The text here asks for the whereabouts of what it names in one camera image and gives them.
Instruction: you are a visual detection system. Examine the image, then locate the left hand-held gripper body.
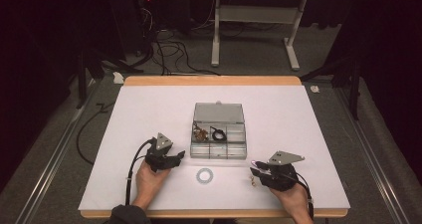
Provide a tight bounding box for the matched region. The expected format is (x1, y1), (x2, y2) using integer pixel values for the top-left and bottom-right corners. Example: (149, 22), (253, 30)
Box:
(144, 131), (175, 174)

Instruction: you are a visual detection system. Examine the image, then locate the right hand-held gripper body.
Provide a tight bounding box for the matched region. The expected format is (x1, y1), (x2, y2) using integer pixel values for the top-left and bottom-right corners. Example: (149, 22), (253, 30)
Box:
(260, 150), (306, 193)

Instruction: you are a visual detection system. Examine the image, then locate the clear white ring bracelet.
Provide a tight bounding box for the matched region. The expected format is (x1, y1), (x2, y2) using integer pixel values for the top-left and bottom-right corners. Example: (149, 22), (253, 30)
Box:
(195, 166), (215, 185)

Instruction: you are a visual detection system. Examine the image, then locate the brown beaded bracelet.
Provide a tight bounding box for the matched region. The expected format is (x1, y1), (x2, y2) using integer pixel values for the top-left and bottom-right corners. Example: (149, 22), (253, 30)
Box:
(192, 121), (210, 142)

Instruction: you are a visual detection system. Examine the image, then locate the clear plastic compartment box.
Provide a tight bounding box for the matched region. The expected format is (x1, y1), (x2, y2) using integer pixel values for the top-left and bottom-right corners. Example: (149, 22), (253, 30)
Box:
(189, 100), (249, 161)

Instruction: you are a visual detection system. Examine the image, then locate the black cord hair tie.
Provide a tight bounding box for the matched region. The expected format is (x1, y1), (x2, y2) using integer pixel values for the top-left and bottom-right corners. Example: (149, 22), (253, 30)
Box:
(210, 125), (229, 142)

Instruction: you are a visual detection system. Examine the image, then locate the person's right hand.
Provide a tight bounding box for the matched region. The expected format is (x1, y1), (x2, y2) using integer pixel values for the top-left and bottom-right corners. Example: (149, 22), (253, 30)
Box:
(269, 181), (313, 219)

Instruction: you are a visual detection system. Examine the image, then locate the person's left hand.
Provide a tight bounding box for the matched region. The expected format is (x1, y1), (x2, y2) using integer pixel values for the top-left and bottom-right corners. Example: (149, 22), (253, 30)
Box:
(134, 159), (172, 208)

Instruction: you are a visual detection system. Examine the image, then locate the white table cover sheet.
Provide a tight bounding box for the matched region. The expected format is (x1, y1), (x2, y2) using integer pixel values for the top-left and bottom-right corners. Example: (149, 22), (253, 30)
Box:
(78, 85), (351, 212)

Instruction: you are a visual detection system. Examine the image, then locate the white paper scrap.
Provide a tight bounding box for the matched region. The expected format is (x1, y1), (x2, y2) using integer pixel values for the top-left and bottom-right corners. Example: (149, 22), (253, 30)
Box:
(111, 71), (125, 86)

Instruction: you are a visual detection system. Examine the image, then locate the black metal stand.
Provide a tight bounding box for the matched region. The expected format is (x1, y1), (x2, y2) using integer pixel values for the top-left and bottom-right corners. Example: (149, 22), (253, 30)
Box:
(77, 47), (144, 111)
(299, 55), (363, 121)

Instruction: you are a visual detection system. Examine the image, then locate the dark computer tower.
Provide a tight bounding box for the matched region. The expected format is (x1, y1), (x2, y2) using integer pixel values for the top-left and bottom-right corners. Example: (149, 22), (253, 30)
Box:
(108, 0), (157, 58)

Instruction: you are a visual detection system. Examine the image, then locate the right hand-held gripper cable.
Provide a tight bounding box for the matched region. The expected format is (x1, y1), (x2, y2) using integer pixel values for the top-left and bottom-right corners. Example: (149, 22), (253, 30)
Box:
(281, 169), (316, 221)

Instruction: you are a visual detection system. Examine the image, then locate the hand-held gripper cable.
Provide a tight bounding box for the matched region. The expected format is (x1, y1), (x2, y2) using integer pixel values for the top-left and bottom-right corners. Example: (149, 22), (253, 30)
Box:
(124, 136), (157, 207)
(281, 169), (316, 221)

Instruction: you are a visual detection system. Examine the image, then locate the left hand-held gripper cable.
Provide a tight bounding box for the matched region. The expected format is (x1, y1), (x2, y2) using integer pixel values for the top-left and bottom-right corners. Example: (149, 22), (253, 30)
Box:
(124, 136), (157, 207)

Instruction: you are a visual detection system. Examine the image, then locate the black cable on carpet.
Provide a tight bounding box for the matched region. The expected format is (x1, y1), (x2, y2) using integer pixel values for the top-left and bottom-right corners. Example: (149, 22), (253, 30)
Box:
(76, 102), (115, 166)

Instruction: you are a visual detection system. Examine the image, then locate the metal floor rail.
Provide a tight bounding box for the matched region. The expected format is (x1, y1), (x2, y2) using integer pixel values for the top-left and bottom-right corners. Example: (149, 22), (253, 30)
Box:
(12, 80), (102, 224)
(333, 85), (413, 224)

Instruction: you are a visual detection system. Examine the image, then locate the tangle of black floor cables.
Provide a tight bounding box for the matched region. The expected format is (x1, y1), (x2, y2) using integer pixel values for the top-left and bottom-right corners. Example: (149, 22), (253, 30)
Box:
(133, 26), (222, 77)

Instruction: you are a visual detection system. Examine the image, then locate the white metal desk frame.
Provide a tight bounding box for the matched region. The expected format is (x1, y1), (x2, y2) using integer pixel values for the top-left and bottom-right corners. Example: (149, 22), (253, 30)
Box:
(204, 0), (352, 72)

